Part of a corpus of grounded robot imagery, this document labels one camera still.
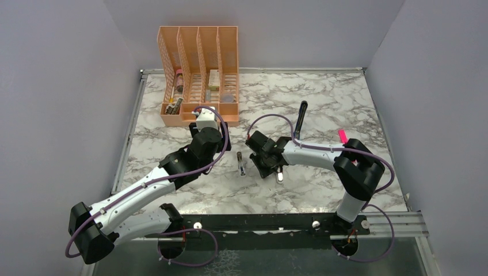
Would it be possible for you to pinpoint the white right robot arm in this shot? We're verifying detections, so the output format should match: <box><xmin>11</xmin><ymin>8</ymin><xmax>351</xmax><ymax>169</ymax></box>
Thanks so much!
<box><xmin>246</xmin><ymin>131</ymin><xmax>385</xmax><ymax>234</ymax></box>

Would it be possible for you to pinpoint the black label card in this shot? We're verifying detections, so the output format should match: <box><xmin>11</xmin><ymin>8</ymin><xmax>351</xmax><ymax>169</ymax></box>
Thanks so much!
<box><xmin>165</xmin><ymin>97</ymin><xmax>184</xmax><ymax>115</ymax></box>

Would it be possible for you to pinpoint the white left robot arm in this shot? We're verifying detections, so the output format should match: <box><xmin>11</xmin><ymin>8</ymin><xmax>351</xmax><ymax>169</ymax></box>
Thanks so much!
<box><xmin>64</xmin><ymin>122</ymin><xmax>231</xmax><ymax>265</ymax></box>

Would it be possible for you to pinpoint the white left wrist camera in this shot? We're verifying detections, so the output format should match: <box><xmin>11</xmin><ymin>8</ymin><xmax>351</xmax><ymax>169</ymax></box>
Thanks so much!
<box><xmin>195</xmin><ymin>108</ymin><xmax>219</xmax><ymax>131</ymax></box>

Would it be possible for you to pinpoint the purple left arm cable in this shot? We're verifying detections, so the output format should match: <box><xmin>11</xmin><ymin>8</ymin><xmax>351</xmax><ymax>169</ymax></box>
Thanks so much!
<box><xmin>64</xmin><ymin>106</ymin><xmax>230</xmax><ymax>267</ymax></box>

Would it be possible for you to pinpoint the green white small box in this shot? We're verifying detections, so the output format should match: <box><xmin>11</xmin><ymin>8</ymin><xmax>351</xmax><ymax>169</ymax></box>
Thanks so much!
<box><xmin>208</xmin><ymin>70</ymin><xmax>220</xmax><ymax>91</ymax></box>

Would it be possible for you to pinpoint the orange plastic desk organizer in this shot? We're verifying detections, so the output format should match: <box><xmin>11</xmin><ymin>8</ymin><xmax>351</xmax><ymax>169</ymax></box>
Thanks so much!
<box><xmin>157</xmin><ymin>26</ymin><xmax>239</xmax><ymax>127</ymax></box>

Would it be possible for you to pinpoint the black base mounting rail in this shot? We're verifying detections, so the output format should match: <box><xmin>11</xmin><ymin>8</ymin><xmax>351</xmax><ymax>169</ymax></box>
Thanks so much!
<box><xmin>144</xmin><ymin>213</ymin><xmax>371</xmax><ymax>250</ymax></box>

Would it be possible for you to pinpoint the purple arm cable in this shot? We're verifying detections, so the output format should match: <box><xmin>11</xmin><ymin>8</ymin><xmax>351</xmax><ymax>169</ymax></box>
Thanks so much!
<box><xmin>246</xmin><ymin>113</ymin><xmax>397</xmax><ymax>263</ymax></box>
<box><xmin>64</xmin><ymin>106</ymin><xmax>230</xmax><ymax>267</ymax></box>

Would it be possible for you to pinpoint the small white stapler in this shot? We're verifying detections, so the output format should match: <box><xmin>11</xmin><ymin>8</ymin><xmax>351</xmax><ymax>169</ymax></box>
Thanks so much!
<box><xmin>236</xmin><ymin>151</ymin><xmax>246</xmax><ymax>177</ymax></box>

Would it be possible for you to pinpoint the clear tape roll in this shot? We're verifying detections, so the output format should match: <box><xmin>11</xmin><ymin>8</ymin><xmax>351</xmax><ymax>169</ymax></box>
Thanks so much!
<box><xmin>220</xmin><ymin>93</ymin><xmax>235</xmax><ymax>103</ymax></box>

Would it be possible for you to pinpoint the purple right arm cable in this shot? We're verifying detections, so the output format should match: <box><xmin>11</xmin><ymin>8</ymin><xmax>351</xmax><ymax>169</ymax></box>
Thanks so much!
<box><xmin>246</xmin><ymin>113</ymin><xmax>397</xmax><ymax>263</ymax></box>

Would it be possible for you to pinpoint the pink highlighter marker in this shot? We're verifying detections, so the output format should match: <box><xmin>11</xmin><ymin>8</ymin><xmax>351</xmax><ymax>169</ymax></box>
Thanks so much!
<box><xmin>338</xmin><ymin>129</ymin><xmax>348</xmax><ymax>144</ymax></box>

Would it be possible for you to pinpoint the blue stapler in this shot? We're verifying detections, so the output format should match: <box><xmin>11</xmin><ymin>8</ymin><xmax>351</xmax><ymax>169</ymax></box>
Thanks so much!
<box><xmin>293</xmin><ymin>101</ymin><xmax>308</xmax><ymax>140</ymax></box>

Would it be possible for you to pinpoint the pink glue stick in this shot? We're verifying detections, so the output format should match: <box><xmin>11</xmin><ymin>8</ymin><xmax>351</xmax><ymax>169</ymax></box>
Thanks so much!
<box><xmin>176</xmin><ymin>69</ymin><xmax>184</xmax><ymax>93</ymax></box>

